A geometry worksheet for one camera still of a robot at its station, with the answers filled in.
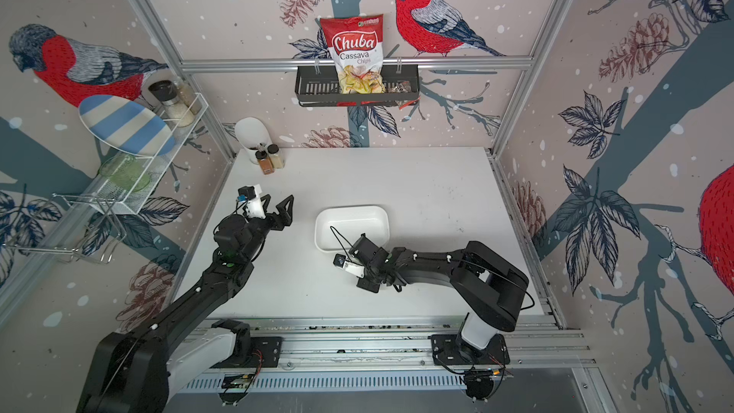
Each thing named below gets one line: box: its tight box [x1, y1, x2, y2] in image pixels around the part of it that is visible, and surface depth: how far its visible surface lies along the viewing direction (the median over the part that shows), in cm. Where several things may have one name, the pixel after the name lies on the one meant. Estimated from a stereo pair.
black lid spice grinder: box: [148, 79, 195, 128], surface depth 83 cm
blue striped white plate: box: [78, 94, 175, 157], surface depth 74 cm
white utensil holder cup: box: [234, 116, 271, 165], surface depth 113 cm
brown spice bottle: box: [255, 150, 275, 175], surface depth 113 cm
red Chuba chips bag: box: [319, 13, 387, 95], surface depth 83 cm
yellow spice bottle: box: [266, 143, 284, 170], surface depth 113 cm
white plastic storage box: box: [314, 204, 390, 253], surface depth 97 cm
